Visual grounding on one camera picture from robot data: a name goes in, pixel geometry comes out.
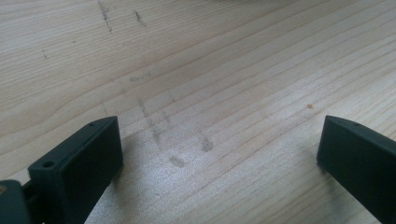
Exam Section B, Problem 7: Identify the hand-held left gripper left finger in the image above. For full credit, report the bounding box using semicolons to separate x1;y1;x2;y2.
27;116;124;224

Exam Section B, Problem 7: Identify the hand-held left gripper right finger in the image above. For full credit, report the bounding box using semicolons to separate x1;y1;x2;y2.
316;115;396;224

